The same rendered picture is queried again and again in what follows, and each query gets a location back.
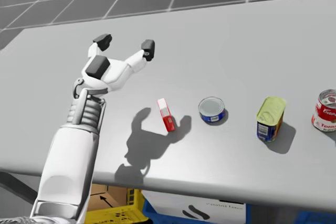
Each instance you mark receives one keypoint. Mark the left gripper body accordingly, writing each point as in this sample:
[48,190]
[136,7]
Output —
[105,73]

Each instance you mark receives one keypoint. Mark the green and blue rectangular can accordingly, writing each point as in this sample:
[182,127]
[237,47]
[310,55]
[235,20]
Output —
[270,117]

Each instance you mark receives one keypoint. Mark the blue box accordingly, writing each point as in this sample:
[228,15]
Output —
[309,217]

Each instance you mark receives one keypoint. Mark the blue flat can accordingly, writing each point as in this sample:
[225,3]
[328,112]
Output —
[212,110]

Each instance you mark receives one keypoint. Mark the brown box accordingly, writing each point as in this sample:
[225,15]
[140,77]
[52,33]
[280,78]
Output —
[107,197]

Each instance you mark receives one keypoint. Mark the yellow box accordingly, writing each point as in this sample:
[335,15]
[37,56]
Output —
[115,213]

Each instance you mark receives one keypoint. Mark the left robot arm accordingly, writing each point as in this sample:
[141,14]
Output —
[68,155]

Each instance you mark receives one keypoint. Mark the white box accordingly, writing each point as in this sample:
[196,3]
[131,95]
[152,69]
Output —
[199,208]

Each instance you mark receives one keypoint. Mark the red and white carton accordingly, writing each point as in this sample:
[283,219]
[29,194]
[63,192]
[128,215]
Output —
[166,113]

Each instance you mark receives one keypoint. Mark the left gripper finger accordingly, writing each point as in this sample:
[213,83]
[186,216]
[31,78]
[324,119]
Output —
[143,56]
[101,44]

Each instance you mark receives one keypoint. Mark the red and white can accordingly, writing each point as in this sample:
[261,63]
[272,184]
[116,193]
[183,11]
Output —
[325,111]

